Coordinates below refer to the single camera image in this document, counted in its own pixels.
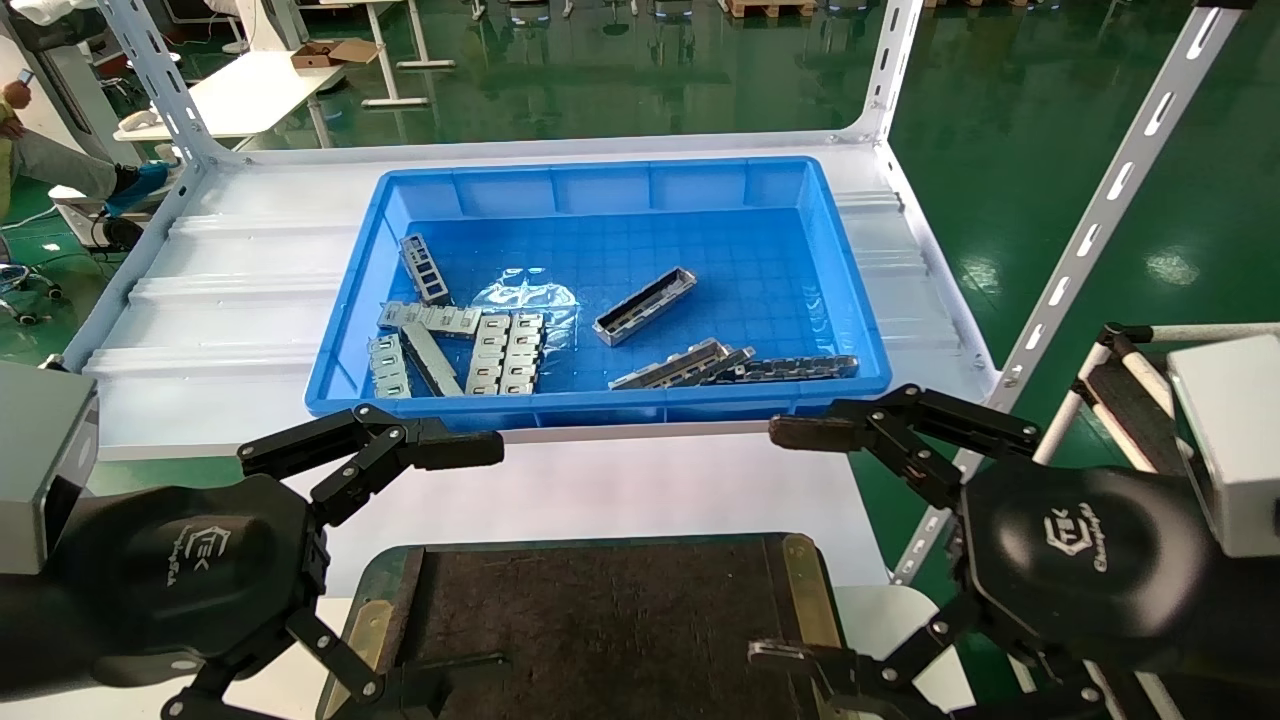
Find black foam pad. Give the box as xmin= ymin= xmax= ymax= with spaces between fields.
xmin=1075 ymin=340 xmax=1201 ymax=471

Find white slotted shelf post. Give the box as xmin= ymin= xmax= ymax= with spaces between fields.
xmin=100 ymin=0 xmax=216 ymax=166
xmin=850 ymin=0 xmax=923 ymax=141
xmin=890 ymin=0 xmax=1251 ymax=586

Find silver metal bracket part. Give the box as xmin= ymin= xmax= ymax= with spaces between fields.
xmin=499 ymin=313 xmax=545 ymax=396
xmin=367 ymin=333 xmax=412 ymax=399
xmin=700 ymin=346 xmax=757 ymax=386
xmin=377 ymin=301 xmax=483 ymax=339
xmin=401 ymin=322 xmax=465 ymax=398
xmin=465 ymin=313 xmax=512 ymax=396

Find open cardboard box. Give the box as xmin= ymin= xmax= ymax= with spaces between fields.
xmin=290 ymin=38 xmax=381 ymax=69

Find dark perforated metal bracket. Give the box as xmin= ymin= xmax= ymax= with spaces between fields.
xmin=720 ymin=354 xmax=860 ymax=385
xmin=399 ymin=234 xmax=453 ymax=306

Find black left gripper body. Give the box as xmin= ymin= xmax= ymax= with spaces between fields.
xmin=50 ymin=475 xmax=331 ymax=691

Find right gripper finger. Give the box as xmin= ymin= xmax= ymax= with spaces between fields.
xmin=748 ymin=590 xmax=1101 ymax=720
xmin=768 ymin=385 xmax=1043 ymax=511

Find office chair wheel base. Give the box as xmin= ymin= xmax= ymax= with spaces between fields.
xmin=0 ymin=260 xmax=63 ymax=326

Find black container with brass edges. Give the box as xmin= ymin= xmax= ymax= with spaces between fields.
xmin=318 ymin=533 xmax=861 ymax=720

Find metal shells at bin front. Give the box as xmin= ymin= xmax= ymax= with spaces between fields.
xmin=609 ymin=338 xmax=731 ymax=391

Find clear plastic bag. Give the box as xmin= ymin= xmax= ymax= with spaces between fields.
xmin=470 ymin=267 xmax=581 ymax=351

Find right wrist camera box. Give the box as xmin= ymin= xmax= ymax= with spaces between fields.
xmin=1167 ymin=335 xmax=1280 ymax=558

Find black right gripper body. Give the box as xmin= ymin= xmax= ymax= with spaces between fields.
xmin=960 ymin=465 xmax=1216 ymax=671

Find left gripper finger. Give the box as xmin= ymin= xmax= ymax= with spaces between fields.
xmin=160 ymin=610 xmax=511 ymax=720
xmin=238 ymin=403 xmax=505 ymax=529

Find silver metal channel bracket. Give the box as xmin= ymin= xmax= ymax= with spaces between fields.
xmin=593 ymin=266 xmax=699 ymax=347

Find white background table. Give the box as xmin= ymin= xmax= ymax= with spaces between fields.
xmin=112 ymin=50 xmax=346 ymax=141

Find white metal shelf board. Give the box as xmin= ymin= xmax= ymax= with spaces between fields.
xmin=62 ymin=130 xmax=1001 ymax=461

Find blue plastic bin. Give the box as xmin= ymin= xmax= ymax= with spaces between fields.
xmin=304 ymin=156 xmax=893 ymax=435

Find white tube rack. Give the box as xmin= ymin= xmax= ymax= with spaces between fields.
xmin=1030 ymin=322 xmax=1280 ymax=720

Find seated person grey trousers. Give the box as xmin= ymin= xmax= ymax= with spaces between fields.
xmin=0 ymin=70 xmax=171 ymax=216

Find white desk frame legs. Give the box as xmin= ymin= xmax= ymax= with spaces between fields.
xmin=340 ymin=0 xmax=456 ymax=109

